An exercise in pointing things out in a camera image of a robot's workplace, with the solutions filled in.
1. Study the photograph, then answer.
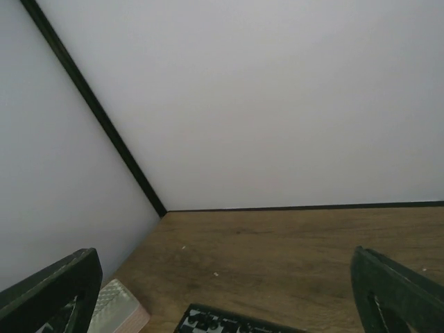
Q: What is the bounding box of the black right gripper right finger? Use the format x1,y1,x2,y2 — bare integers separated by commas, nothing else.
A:
350,246,443,332

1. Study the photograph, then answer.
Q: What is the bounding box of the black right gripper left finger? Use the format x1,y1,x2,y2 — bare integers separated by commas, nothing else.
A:
1,248,103,332

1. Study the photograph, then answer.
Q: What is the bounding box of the black white chess board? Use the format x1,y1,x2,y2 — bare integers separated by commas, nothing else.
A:
174,303,305,333

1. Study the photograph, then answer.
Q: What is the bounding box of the pink metal tin box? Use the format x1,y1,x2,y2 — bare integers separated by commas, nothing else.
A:
87,279,151,333

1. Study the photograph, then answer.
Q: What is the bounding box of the black enclosure frame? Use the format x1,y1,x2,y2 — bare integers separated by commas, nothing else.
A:
21,1,443,218

